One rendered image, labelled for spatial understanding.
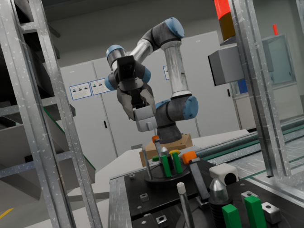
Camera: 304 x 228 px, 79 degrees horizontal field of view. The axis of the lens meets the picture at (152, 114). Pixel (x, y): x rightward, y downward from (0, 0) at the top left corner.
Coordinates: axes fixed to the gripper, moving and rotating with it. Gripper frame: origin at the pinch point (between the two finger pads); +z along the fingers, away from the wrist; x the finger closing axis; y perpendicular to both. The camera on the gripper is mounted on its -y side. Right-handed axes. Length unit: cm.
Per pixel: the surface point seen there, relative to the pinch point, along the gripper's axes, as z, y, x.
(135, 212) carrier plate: 21.8, 2.7, 8.8
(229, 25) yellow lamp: 0.3, -19.5, -19.8
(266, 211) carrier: 30.7, -11.7, -6.3
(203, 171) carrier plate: 17.4, 8.3, -9.9
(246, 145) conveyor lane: 10.8, 19.9, -33.3
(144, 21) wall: -745, 299, -234
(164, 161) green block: 13.5, 3.7, -0.8
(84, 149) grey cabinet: -177, 263, 72
